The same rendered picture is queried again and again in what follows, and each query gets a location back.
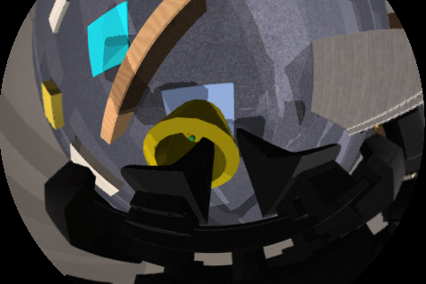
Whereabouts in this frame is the yellow cup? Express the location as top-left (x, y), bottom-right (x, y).
top-left (143, 99), bottom-right (241, 189)

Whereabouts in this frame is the brown wooden plank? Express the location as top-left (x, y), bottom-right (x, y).
top-left (100, 0), bottom-right (207, 145)

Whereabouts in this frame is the yellow rectangular block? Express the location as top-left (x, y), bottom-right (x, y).
top-left (42, 79), bottom-right (65, 130)

